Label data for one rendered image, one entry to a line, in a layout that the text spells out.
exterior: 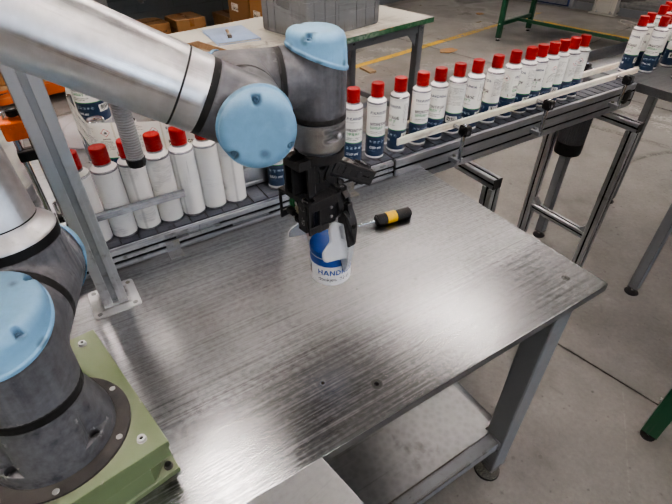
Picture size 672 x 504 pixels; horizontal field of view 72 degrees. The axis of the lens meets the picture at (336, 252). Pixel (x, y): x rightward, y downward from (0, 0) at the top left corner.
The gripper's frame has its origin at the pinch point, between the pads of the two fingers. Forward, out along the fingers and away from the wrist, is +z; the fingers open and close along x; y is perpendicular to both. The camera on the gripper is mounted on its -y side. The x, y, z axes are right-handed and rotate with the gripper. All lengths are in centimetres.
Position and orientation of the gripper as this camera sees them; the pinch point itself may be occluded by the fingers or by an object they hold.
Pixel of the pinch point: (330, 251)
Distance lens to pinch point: 78.8
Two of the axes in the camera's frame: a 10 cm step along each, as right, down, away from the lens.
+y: -7.4, 4.2, -5.3
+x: 6.7, 4.6, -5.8
